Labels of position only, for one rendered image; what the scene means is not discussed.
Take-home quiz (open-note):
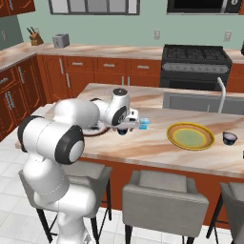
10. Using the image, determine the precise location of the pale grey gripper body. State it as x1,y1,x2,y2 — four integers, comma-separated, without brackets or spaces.
117,120,143,131

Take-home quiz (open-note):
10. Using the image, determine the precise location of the light blue yogurt container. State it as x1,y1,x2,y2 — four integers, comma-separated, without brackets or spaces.
139,117,151,131

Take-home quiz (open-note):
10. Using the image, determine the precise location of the white plate with brown rim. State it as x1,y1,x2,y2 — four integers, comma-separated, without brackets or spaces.
82,122,110,137

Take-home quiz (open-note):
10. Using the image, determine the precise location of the yellow plate with green middle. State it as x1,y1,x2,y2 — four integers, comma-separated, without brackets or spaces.
166,122,216,152

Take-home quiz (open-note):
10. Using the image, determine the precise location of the red-brown island cabinet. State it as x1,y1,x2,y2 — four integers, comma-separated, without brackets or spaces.
78,156,244,231

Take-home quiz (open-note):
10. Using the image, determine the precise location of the grey sink basin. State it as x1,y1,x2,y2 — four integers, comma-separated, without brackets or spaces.
162,91,244,116

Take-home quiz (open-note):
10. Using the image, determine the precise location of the red-brown base cupboard run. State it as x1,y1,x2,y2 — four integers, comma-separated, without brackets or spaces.
0,54,46,142
36,54,163,103
226,62,244,94

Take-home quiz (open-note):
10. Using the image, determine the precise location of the grey bar stool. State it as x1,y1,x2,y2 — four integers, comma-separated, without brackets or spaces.
18,159,113,244
121,169,211,244
205,181,244,244

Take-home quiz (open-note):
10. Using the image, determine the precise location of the black stove with oven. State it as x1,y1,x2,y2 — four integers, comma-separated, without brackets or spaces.
159,44,234,92

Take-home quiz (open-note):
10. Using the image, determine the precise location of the grey toaster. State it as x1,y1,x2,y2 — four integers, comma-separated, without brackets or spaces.
51,32,71,50

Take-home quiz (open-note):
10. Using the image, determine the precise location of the grey framed window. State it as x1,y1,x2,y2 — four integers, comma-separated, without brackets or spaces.
48,0,141,16

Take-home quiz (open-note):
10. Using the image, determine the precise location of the wooden knife block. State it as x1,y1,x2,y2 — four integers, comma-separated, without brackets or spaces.
26,27,45,47

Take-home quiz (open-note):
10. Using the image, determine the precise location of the black microwave oven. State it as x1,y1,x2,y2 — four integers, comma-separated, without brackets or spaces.
166,0,242,15

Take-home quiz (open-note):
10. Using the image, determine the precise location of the red-brown wall cupboard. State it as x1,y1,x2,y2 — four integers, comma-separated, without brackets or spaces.
0,0,36,19

